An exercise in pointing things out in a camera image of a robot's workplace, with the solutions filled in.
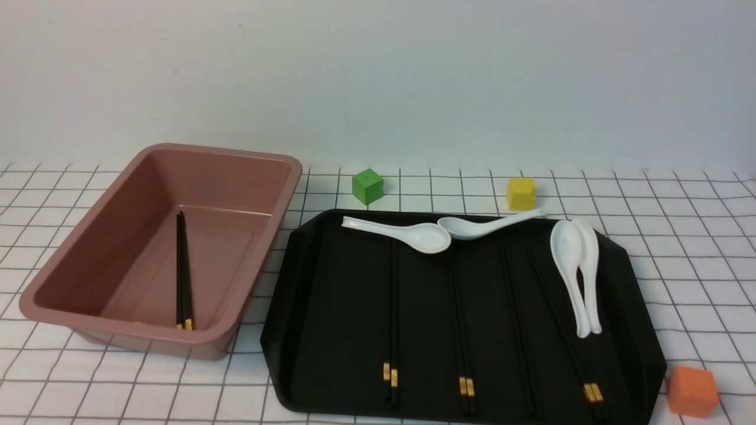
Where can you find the black gold-band chopstick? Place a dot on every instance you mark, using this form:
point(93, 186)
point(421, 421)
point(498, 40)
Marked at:
point(466, 345)
point(388, 397)
point(570, 330)
point(561, 330)
point(394, 315)
point(459, 350)

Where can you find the green cube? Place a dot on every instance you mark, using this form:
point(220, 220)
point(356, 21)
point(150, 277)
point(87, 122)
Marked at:
point(367, 186)

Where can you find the white ceramic spoon far left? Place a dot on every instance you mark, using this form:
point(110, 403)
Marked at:
point(427, 238)

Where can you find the white ceramic spoon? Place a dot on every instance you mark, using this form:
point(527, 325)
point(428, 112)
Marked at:
point(460, 229)
point(427, 238)
point(566, 248)
point(588, 266)

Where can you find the white ceramic spoon centre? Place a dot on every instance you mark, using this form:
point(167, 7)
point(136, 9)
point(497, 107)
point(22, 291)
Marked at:
point(460, 229)

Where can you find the black plastic tray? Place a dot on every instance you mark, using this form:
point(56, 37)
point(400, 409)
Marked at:
point(324, 335)

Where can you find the yellow cube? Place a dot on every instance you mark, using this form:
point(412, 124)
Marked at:
point(521, 194)

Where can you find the white ceramic spoon lower right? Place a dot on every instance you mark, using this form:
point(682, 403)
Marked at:
point(566, 248)

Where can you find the black chopstick in bin left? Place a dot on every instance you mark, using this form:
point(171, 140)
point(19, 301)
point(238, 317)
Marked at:
point(179, 308)

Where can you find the black chopstick in bin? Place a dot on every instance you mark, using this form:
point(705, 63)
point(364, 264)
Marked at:
point(179, 308)
point(186, 280)

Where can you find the white ceramic spoon upper right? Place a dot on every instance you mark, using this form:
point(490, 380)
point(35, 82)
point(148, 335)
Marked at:
point(588, 266)

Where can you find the pink rectangular plastic bin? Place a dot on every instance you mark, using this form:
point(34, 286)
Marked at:
point(112, 280)

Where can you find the black chopstick in bin right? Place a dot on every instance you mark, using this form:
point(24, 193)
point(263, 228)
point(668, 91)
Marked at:
point(186, 280)

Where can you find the white grid tablecloth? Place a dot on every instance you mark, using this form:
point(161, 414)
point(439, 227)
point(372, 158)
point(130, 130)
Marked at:
point(689, 235)

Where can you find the orange cube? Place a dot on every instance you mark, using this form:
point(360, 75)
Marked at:
point(692, 392)

